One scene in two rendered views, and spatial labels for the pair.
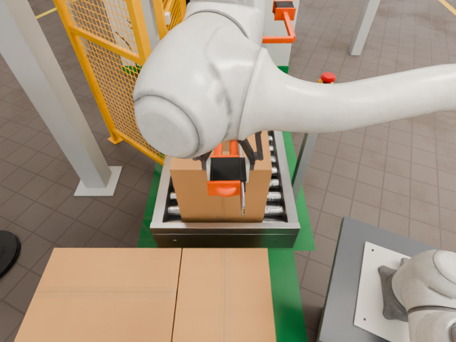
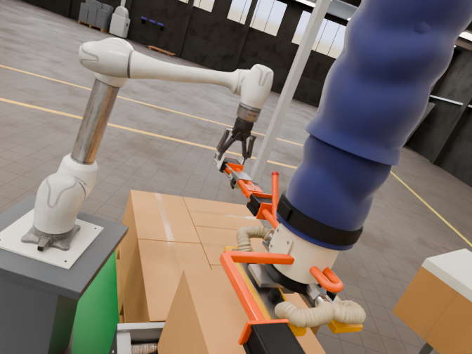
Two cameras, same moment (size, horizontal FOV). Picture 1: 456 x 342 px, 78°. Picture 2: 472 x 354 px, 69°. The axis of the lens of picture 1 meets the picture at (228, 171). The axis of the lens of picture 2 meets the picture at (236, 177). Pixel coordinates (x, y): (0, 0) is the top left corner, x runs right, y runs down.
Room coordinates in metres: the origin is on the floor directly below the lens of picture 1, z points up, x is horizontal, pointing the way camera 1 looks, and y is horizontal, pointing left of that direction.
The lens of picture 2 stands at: (1.65, -0.59, 1.73)
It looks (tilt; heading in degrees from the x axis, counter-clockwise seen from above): 20 degrees down; 152
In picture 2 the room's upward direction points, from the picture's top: 20 degrees clockwise
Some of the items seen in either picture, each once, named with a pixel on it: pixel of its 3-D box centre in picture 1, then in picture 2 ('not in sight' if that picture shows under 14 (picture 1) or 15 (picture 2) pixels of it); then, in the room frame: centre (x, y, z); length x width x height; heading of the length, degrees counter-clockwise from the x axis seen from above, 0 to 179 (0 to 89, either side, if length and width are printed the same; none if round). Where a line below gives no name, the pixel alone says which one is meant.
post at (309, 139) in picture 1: (305, 153); not in sight; (1.23, -0.49, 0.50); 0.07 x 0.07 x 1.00; 0
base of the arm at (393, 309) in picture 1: (410, 288); (51, 231); (0.32, -0.62, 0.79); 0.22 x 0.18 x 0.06; 166
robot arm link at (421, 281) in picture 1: (435, 282); (59, 199); (0.29, -0.61, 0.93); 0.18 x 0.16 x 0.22; 165
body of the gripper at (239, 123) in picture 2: not in sight; (241, 129); (0.43, 0.00, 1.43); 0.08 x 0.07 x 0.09; 90
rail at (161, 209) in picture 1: (184, 97); not in sight; (1.83, 0.34, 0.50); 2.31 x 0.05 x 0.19; 0
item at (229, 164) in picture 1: (223, 174); (230, 166); (0.42, 0.01, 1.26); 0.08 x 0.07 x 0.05; 1
